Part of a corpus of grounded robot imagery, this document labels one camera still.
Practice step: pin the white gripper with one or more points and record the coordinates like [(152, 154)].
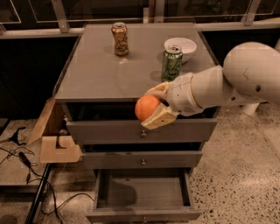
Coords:
[(181, 94)]

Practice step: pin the orange fruit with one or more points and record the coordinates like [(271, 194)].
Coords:
[(145, 106)]

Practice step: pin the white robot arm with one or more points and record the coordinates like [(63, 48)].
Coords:
[(250, 74)]

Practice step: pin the grey top drawer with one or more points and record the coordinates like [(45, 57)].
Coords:
[(132, 132)]

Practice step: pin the grey drawer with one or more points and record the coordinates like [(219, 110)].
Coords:
[(143, 196), (141, 159), (132, 132)]

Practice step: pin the grey middle drawer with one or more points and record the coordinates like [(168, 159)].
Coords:
[(141, 159)]

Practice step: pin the grey drawer cabinet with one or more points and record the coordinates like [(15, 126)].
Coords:
[(100, 86)]

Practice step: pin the grey bottom drawer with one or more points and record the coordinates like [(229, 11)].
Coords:
[(143, 196)]

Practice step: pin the green soda can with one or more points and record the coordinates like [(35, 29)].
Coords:
[(171, 63)]

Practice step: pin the white bowl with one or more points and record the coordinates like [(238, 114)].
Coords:
[(187, 46)]

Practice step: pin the orange soda can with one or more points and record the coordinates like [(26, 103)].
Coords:
[(120, 35)]

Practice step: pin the white slanted pole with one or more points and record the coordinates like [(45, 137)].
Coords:
[(249, 109)]

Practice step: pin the wooden block fixture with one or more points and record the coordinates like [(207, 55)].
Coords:
[(57, 146)]

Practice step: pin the black clamp tool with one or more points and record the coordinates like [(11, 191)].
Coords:
[(13, 138)]

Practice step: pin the black metal stand leg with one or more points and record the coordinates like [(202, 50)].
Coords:
[(39, 192)]

